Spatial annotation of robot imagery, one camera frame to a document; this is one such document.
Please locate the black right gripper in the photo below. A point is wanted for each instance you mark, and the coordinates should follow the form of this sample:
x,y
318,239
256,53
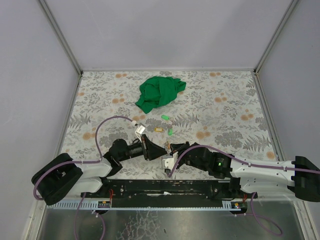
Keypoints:
x,y
187,153

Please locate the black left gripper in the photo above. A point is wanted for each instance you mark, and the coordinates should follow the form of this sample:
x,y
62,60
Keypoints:
x,y
145,147

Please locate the grey slotted cable duct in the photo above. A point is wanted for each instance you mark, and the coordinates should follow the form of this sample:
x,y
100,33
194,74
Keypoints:
x,y
72,204

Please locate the yellow tag key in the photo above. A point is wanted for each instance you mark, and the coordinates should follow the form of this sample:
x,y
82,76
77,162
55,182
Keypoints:
x,y
158,129

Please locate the aluminium frame post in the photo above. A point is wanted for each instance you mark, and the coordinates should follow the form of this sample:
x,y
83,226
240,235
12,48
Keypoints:
x,y
280,27
59,35

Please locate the green tag key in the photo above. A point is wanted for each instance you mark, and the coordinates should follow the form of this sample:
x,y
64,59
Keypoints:
x,y
168,119
170,132

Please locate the crumpled green cloth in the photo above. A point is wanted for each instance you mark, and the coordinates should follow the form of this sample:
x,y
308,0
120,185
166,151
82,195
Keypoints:
x,y
158,91

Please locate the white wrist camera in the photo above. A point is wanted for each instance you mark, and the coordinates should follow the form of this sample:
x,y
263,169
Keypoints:
x,y
140,128
168,162

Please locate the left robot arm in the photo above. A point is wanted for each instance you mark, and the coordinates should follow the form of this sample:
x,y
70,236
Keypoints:
x,y
65,176

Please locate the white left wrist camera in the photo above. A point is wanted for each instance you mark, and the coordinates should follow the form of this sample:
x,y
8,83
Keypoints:
x,y
140,128

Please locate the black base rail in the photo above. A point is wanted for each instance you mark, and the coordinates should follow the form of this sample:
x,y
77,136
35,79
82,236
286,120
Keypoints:
x,y
169,193

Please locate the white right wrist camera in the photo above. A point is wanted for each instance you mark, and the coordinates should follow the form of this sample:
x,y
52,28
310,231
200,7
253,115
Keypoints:
x,y
168,162

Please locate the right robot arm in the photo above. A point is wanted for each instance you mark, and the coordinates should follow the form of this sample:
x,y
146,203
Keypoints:
x,y
300,177

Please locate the aluminium frame right post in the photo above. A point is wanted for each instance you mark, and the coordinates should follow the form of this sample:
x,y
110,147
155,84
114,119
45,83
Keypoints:
x,y
280,27

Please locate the aluminium frame left post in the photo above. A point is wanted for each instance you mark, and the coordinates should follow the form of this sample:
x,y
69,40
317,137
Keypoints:
x,y
59,35

